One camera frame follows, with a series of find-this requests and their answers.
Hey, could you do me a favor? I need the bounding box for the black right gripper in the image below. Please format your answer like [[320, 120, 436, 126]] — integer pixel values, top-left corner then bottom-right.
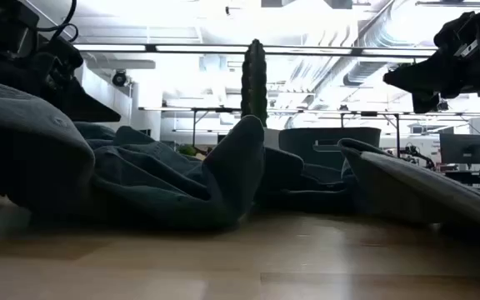
[[382, 7, 480, 114]]

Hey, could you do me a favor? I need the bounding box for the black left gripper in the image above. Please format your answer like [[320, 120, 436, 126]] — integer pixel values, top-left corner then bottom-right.
[[0, 39, 123, 123]]

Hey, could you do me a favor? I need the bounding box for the grey baseball cap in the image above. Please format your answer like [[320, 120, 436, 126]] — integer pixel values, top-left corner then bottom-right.
[[337, 137, 480, 237], [0, 74, 96, 216]]

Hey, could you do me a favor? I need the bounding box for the dark blue jeans garment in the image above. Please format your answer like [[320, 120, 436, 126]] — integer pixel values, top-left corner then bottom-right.
[[255, 145, 358, 214]]

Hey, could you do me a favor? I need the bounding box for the black computer monitor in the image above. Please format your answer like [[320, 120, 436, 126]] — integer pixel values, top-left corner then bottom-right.
[[439, 132, 480, 165]]

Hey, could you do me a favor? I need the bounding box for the green background plant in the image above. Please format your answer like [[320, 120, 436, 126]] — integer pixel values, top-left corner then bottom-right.
[[176, 143, 208, 162]]

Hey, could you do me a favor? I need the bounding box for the long ceiling light bar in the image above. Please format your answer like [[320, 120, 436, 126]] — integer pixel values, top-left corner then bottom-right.
[[72, 42, 438, 58]]

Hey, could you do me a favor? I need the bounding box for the black framed background table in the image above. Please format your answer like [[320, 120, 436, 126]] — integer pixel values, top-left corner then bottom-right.
[[138, 106, 402, 158]]

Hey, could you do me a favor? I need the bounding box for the teal plastic bin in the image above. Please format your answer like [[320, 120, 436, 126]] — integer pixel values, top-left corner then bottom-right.
[[278, 127, 382, 173]]

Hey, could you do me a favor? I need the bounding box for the green cactus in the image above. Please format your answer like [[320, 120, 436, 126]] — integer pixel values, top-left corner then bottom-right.
[[240, 38, 268, 128]]

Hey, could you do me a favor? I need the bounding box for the black round ceiling camera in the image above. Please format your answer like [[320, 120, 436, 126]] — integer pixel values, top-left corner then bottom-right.
[[112, 69, 128, 88]]

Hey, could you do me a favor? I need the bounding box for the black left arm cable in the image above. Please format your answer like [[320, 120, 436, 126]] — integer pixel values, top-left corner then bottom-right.
[[35, 0, 79, 43]]

